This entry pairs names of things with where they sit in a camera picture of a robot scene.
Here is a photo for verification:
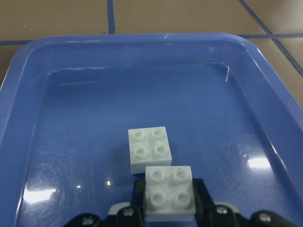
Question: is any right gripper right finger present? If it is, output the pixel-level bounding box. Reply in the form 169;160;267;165
193;178;296;227

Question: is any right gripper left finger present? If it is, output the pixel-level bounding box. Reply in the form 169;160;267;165
65;179;145;227

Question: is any white block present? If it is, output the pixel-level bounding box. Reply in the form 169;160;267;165
144;166;196;222
128;126;172;175

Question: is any blue plastic tray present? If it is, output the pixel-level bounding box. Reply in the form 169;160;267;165
0;33;303;227

